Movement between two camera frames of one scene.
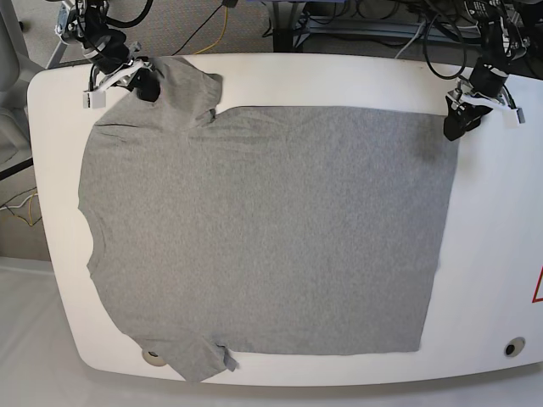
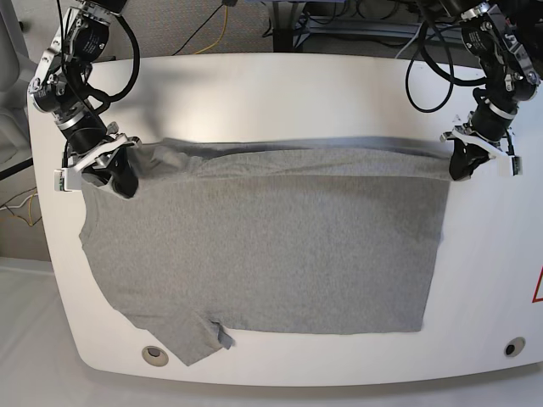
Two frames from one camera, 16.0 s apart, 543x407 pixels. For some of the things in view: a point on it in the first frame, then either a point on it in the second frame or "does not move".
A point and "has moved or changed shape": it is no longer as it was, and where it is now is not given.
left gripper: [96, 97] → [125, 178]
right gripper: [515, 115] → [506, 162]
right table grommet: [514, 347] does not move
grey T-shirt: [264, 229] has moved or changed shape
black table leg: [283, 13] does not move
